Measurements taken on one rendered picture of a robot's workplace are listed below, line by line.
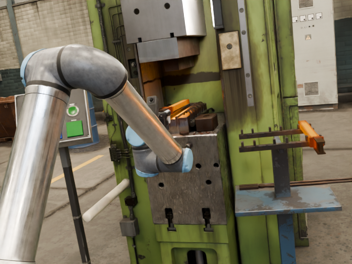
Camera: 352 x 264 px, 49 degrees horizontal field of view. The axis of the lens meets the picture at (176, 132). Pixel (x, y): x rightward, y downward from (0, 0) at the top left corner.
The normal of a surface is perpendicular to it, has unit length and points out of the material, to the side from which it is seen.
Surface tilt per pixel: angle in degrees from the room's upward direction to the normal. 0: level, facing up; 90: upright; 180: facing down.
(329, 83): 90
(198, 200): 90
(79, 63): 76
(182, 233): 90
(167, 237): 90
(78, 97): 60
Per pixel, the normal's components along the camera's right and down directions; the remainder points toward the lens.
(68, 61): -0.13, -0.07
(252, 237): -0.29, 0.23
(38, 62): -0.41, -0.33
